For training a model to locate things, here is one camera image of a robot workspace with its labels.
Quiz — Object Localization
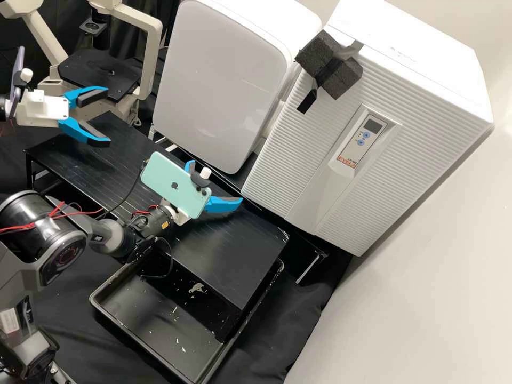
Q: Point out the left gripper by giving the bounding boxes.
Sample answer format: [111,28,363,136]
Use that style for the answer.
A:
[15,85,112,148]

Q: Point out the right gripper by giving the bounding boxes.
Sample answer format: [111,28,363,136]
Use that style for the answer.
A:
[166,159,244,226]

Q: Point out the cream microscope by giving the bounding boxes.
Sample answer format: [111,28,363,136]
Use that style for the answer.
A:
[0,0,165,125]

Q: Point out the black platform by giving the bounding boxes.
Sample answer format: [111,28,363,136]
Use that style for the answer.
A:
[148,127,335,285]
[23,111,290,311]

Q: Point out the white box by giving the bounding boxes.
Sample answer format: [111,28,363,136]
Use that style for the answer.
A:
[151,0,324,175]

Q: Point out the black tray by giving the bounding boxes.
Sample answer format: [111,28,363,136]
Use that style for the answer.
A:
[89,258,285,384]

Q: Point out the incubator door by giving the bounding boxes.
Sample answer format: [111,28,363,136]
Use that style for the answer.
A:
[241,27,495,258]

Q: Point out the white incubator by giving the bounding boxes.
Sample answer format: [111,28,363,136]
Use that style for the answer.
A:
[319,0,487,65]

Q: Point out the right wrist camera phone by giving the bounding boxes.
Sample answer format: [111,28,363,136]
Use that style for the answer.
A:
[140,151,213,220]

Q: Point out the wrist camera phone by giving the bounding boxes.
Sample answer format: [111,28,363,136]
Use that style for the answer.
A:
[11,45,36,117]
[140,151,213,220]

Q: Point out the left wrist camera phone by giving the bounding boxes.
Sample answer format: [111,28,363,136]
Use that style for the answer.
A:
[11,45,36,117]

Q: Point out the black cable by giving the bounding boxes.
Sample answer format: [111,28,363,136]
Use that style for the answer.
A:
[98,159,147,219]

